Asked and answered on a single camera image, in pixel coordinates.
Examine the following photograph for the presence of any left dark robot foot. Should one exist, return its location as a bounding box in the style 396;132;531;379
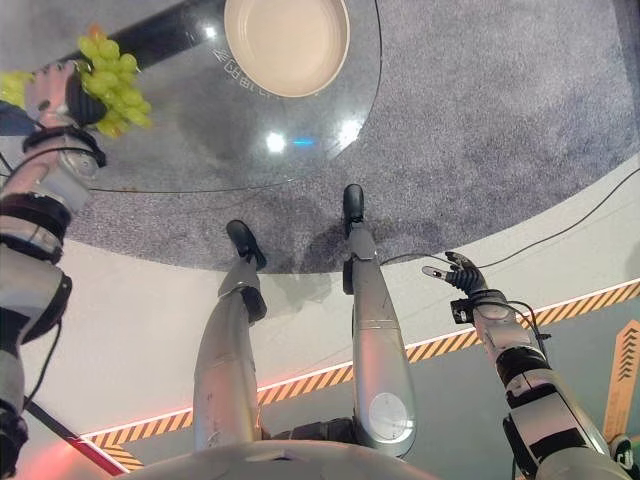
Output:
225;218;267;268

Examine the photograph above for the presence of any silver robot leg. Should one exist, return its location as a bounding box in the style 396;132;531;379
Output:
341;219;419;459
191;252;269;453

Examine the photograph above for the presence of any silver robot torso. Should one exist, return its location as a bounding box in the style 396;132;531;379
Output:
113;438;506;480

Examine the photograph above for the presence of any right dark robot foot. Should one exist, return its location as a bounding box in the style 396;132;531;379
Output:
342;183;366;224

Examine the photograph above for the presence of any left silver robot leg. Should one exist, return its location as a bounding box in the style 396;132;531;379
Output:
191;252;269;453

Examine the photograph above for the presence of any black floor cable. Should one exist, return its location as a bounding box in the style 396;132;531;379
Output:
377;167;640;269

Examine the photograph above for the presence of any grey round carpet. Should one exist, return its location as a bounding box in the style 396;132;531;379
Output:
0;0;640;276

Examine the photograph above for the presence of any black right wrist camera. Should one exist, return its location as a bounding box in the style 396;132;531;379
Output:
449;297;475;325

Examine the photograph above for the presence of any beige round plate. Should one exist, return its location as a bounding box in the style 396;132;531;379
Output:
222;0;352;99

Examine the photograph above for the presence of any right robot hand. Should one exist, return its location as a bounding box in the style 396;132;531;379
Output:
422;251;489;298

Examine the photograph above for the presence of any red black rod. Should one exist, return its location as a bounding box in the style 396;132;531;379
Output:
23;398;127;477

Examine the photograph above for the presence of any round glass table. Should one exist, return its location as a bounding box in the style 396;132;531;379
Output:
0;0;385;195

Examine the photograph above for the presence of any orange black hazard tape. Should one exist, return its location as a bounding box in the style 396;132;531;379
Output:
79;281;640;474

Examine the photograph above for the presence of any dark robot foot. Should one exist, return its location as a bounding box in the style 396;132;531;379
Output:
225;218;267;268
342;183;366;224

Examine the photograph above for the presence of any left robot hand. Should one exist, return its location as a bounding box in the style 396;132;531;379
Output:
23;61;109;132

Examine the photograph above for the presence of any right silver robot leg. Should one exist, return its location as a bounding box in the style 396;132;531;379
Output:
341;219;419;459

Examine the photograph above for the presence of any green grape bunch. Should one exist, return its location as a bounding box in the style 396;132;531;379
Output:
0;27;153;140

